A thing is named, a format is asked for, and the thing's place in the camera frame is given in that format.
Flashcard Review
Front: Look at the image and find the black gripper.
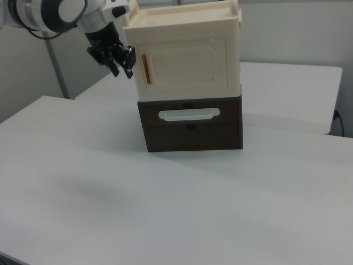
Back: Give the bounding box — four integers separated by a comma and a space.
84, 22, 137, 80

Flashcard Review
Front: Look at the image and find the copper door handle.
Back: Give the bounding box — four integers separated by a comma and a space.
141, 53, 152, 86

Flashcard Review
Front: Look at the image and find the cream cabinet door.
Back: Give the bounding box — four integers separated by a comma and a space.
136, 36, 231, 94

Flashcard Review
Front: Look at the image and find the cream plastic cabinet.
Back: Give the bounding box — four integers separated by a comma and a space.
122, 0, 244, 101

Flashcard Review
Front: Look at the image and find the grey metal pole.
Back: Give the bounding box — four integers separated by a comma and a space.
45, 33, 70, 99

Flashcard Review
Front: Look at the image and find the dark brown drawer box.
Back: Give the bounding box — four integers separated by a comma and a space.
137, 93, 244, 153

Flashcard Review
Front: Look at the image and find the white table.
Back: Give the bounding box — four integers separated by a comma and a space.
74, 61, 344, 136

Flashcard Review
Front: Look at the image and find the black corner object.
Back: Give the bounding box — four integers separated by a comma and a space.
0, 251, 15, 265

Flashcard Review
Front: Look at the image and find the white drawer handle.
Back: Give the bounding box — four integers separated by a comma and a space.
158, 108, 221, 123

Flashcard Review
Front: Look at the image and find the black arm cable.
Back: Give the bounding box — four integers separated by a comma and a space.
19, 22, 78, 40

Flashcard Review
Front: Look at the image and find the black wall plug cable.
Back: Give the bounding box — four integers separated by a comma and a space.
333, 109, 346, 137

